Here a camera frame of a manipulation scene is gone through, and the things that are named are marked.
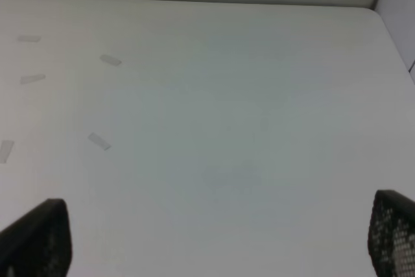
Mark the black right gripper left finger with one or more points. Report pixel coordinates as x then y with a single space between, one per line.
38 243

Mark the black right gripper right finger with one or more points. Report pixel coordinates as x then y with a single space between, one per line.
391 234

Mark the clear tape strip near shorts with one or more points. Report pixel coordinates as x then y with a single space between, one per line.
31 78

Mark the clear tape strip centre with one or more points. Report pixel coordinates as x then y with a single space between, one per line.
5 150

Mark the clear tape strip far right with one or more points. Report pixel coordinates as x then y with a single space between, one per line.
110 60

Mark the clear tape strip far back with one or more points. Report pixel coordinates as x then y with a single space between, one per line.
29 38

